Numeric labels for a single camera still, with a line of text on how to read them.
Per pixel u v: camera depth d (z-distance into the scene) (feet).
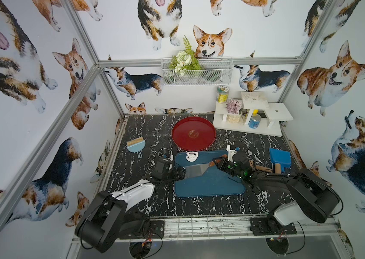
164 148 3.22
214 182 2.89
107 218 1.37
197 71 2.77
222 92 3.39
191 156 3.21
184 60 2.57
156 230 2.42
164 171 2.31
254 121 3.51
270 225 2.22
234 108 3.12
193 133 3.61
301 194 1.48
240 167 2.31
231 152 2.70
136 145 3.43
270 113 3.31
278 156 3.23
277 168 3.01
